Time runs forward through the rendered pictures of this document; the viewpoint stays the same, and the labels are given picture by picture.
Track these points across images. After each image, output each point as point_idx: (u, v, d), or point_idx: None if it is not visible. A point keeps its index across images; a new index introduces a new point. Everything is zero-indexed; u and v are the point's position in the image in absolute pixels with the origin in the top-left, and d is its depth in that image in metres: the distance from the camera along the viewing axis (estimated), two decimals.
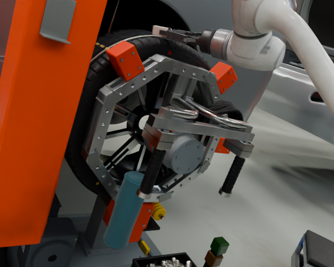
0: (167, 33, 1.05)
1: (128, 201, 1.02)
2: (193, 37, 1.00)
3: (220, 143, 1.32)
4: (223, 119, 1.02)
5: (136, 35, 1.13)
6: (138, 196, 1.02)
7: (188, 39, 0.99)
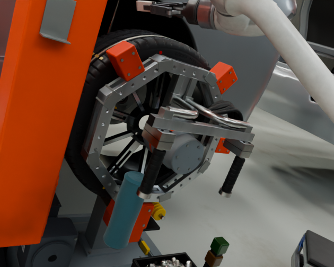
0: (151, 8, 0.98)
1: (128, 201, 1.02)
2: (177, 9, 0.92)
3: (220, 143, 1.32)
4: (223, 119, 1.02)
5: (125, 37, 1.11)
6: (138, 196, 1.02)
7: (173, 11, 0.92)
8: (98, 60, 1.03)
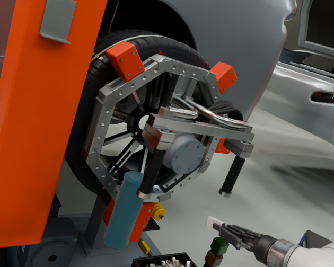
0: None
1: (128, 201, 1.02)
2: None
3: (220, 143, 1.32)
4: (223, 119, 1.02)
5: (125, 37, 1.11)
6: (138, 196, 1.02)
7: None
8: (98, 60, 1.03)
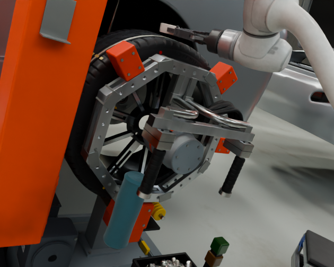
0: (175, 30, 1.06)
1: (128, 201, 1.02)
2: (201, 35, 1.01)
3: (220, 143, 1.32)
4: (223, 119, 1.02)
5: (125, 37, 1.11)
6: (138, 196, 1.02)
7: (196, 37, 1.01)
8: (98, 60, 1.03)
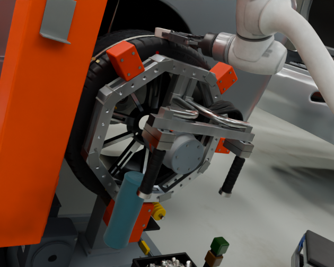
0: (170, 35, 1.05)
1: (128, 201, 1.02)
2: (195, 39, 1.00)
3: (220, 143, 1.32)
4: (223, 119, 1.02)
5: (122, 38, 1.11)
6: (138, 196, 1.02)
7: (190, 42, 1.00)
8: (95, 63, 1.03)
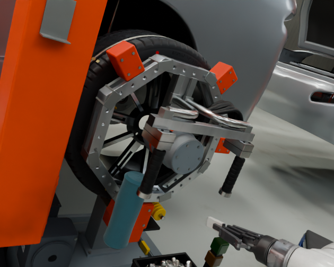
0: None
1: (128, 201, 1.02)
2: None
3: (220, 143, 1.32)
4: (223, 119, 1.02)
5: (122, 38, 1.11)
6: (138, 196, 1.02)
7: None
8: (95, 63, 1.03)
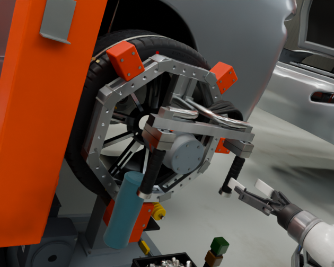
0: (241, 195, 0.95)
1: (128, 201, 1.02)
2: (273, 207, 0.93)
3: (220, 143, 1.32)
4: (223, 119, 1.02)
5: (122, 38, 1.11)
6: (138, 196, 1.02)
7: (271, 211, 0.91)
8: (95, 63, 1.03)
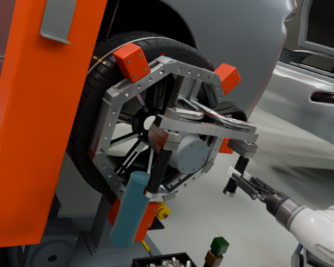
0: (238, 180, 1.05)
1: (134, 201, 1.04)
2: (262, 195, 0.99)
3: (223, 143, 1.34)
4: (228, 120, 1.03)
5: (128, 41, 1.12)
6: (143, 195, 1.04)
7: (257, 196, 0.98)
8: (102, 65, 1.05)
